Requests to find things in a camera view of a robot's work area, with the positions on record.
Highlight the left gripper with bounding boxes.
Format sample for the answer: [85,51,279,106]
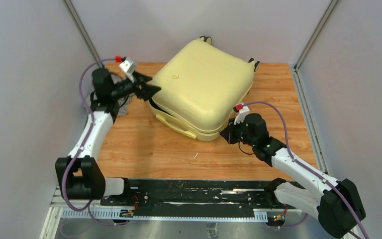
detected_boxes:
[110,72,161,103]

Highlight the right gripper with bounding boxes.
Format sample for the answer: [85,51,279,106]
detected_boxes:
[220,116,257,147]

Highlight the cream suitcase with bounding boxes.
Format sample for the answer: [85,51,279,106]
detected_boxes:
[149,36,260,141]

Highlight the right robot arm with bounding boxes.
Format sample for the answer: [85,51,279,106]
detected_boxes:
[220,114,366,239]

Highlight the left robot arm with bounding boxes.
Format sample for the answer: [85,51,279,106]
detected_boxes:
[55,68,161,206]

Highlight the grey crumpled cloth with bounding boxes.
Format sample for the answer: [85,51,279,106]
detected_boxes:
[86,72,132,117]

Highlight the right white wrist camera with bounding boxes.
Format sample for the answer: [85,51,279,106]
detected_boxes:
[233,103,250,125]

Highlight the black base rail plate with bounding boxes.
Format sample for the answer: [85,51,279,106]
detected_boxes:
[100,179,291,219]

